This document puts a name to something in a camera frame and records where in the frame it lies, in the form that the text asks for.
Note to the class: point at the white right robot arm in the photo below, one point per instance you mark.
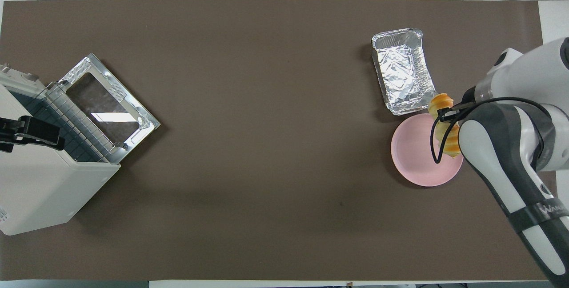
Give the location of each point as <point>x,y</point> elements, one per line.
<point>493,154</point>

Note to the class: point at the white toaster oven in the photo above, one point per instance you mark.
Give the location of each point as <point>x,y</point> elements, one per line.
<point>44,190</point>

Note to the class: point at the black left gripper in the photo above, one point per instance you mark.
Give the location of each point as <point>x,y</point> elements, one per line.
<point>38,130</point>

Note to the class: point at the glass oven door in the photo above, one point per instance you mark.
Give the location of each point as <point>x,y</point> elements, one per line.
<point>104,101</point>

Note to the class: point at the golden bread loaf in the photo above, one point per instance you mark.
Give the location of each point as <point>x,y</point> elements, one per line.
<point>451,141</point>

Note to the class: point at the pink round plate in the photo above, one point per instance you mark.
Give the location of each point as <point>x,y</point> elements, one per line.
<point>413,154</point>

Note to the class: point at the brown table mat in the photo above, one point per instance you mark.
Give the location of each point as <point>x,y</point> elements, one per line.
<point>275,101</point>

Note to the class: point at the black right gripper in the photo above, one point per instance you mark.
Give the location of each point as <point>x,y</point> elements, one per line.
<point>468,98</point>

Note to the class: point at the aluminium foil tray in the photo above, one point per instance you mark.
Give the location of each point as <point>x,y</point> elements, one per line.
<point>402,74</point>

